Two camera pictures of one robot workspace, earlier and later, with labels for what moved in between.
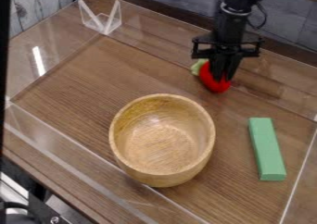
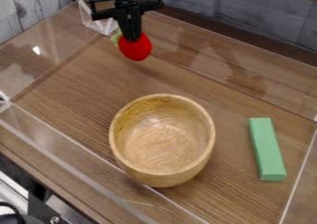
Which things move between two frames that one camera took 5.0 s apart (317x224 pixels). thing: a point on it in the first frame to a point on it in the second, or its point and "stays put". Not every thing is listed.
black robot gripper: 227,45 to 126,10
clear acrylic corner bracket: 104,23 stays put
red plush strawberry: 200,68 to 136,50
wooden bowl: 160,138 stays put
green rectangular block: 269,159 stays put
